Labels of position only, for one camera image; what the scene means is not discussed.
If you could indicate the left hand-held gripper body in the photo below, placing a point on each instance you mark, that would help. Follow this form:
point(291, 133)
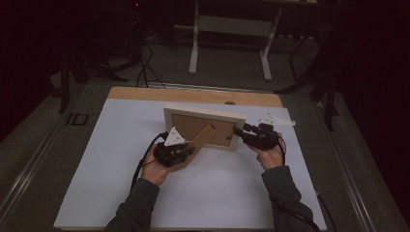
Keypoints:
point(170, 151)

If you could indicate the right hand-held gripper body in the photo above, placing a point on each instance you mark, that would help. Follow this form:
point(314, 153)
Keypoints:
point(264, 137)

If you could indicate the wooden picture frame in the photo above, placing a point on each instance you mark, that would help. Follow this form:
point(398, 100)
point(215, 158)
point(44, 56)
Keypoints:
point(199, 127)

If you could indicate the person's right hand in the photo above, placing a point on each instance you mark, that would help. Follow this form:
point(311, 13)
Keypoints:
point(270, 158)

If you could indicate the person's left hand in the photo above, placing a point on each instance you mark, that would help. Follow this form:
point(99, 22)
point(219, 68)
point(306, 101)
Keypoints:
point(156, 170)

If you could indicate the white table sheet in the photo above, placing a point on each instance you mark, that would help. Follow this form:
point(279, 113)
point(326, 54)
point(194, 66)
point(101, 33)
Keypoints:
point(209, 193)

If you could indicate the black stand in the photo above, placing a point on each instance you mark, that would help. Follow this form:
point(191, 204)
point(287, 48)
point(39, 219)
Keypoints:
point(66, 80)
point(328, 96)

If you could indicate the black floor socket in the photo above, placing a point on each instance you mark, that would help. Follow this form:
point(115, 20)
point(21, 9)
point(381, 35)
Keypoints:
point(77, 119)

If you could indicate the metal floor rail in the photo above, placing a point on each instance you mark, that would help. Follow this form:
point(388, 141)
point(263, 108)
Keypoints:
point(348, 180)
point(29, 167)

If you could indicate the white metal desk frame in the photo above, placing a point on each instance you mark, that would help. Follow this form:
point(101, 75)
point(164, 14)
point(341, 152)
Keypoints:
point(233, 25)

